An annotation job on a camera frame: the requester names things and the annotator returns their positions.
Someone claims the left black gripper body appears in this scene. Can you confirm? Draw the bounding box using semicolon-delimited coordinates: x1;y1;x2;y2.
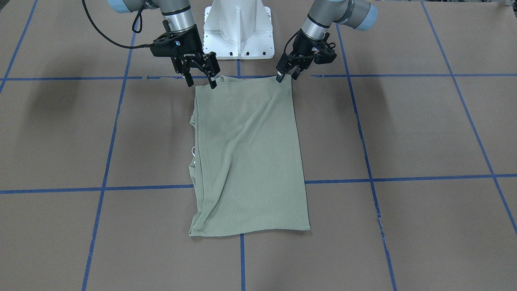
285;29;319;71

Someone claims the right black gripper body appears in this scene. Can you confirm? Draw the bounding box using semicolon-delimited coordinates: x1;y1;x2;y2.
172;25;204;73

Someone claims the olive green long-sleeve shirt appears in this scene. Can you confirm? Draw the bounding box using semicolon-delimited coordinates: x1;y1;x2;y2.
189;75;311;237

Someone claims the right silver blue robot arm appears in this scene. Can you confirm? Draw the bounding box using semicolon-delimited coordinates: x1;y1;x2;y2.
107;0;220;89

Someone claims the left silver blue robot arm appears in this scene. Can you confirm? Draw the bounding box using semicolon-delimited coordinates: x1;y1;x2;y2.
276;0;378;83

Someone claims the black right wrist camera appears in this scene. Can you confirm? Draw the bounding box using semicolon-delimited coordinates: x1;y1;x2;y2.
150;32;185;57

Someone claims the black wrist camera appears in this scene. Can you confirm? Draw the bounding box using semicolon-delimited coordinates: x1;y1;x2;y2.
311;39;337;65
150;32;185;57

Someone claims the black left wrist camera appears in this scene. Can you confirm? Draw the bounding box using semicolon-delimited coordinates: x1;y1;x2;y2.
311;39;337;65

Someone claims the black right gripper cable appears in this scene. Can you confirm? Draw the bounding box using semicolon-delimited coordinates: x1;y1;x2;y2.
82;0;156;50

